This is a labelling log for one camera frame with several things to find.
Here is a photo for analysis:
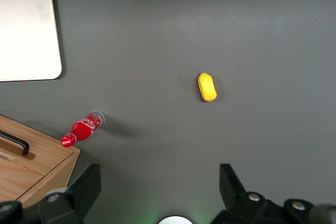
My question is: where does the red coke bottle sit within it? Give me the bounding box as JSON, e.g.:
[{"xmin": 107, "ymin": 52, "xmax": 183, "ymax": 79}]
[{"xmin": 60, "ymin": 111, "xmax": 105, "ymax": 148}]

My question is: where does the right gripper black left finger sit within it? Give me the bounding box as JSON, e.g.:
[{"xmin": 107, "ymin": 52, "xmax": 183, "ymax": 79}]
[{"xmin": 38, "ymin": 163, "xmax": 102, "ymax": 224}]

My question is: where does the wooden two-drawer cabinet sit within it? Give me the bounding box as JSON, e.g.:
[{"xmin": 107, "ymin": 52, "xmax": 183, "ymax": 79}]
[{"xmin": 0, "ymin": 114, "xmax": 81, "ymax": 209}]

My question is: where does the yellow sponge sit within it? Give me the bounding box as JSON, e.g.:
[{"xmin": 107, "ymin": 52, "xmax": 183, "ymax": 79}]
[{"xmin": 197, "ymin": 72, "xmax": 218, "ymax": 102}]

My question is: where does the cream rectangular tray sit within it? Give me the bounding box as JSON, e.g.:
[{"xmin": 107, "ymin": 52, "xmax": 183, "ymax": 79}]
[{"xmin": 0, "ymin": 0, "xmax": 63, "ymax": 82}]

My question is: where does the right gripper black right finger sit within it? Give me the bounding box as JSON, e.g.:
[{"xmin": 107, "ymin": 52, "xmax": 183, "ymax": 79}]
[{"xmin": 209, "ymin": 163, "xmax": 288, "ymax": 224}]

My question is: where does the black metal drawer handle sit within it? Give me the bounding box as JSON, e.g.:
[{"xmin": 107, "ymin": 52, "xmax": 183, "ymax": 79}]
[{"xmin": 0, "ymin": 130, "xmax": 30, "ymax": 156}]

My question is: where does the wooden drawer front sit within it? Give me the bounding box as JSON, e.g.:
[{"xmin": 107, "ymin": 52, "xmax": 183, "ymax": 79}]
[{"xmin": 0, "ymin": 114, "xmax": 81, "ymax": 175}]

